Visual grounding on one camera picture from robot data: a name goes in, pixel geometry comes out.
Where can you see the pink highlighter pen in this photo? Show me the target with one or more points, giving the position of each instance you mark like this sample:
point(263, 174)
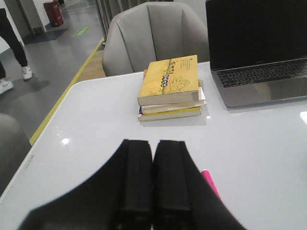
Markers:
point(208, 177)

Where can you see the red trash bin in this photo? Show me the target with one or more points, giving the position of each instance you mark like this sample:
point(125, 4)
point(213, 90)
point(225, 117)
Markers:
point(53, 13)

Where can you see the person in black trousers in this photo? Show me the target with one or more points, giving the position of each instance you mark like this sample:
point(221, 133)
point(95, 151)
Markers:
point(7, 33)

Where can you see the yellow book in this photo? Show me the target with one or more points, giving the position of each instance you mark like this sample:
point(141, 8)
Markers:
point(169, 114)
point(170, 81)

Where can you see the bottom yellow book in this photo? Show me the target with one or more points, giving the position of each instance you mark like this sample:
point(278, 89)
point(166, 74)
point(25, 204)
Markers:
point(169, 114)

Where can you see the top yellow book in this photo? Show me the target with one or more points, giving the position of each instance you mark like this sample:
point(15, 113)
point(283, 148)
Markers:
point(170, 81)

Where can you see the middle cream book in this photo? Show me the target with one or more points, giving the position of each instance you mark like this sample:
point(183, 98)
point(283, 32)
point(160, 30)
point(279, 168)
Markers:
point(150, 109)

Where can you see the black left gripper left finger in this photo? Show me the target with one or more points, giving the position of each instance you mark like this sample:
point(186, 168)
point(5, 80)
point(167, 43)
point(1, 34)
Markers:
point(116, 197)

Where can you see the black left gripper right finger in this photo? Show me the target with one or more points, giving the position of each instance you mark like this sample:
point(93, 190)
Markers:
point(182, 199)

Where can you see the grey chair behind books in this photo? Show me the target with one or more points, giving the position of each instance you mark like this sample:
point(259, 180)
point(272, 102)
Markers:
point(153, 31)

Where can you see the grey open laptop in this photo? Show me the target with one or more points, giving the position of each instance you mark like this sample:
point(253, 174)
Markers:
point(258, 50)

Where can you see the grey chair at table side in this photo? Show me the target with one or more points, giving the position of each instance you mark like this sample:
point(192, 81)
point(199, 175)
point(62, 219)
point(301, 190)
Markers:
point(14, 146)

